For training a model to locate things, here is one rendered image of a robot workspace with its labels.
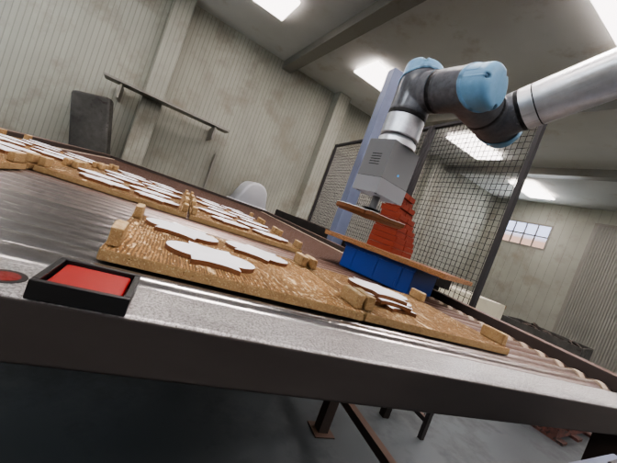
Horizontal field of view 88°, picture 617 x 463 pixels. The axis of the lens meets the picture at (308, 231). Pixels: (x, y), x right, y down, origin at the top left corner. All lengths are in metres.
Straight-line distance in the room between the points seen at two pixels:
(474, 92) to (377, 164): 0.19
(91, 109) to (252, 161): 2.70
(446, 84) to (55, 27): 6.30
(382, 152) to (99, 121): 5.38
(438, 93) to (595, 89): 0.23
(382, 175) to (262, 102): 6.24
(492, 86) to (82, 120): 5.59
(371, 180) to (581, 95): 0.35
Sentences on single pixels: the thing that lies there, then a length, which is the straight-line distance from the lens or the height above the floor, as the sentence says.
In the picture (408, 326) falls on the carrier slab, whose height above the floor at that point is 0.93.
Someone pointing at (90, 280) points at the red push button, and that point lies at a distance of 0.37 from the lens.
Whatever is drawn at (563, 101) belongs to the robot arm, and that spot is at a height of 1.38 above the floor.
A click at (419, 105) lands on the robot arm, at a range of 0.67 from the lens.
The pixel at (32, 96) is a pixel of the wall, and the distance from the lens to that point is 6.50.
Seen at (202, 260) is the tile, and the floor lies 0.94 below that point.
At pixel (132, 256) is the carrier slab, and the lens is 0.46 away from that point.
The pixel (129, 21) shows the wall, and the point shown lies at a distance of 6.64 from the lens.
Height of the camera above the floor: 1.06
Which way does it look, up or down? 2 degrees down
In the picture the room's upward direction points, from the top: 20 degrees clockwise
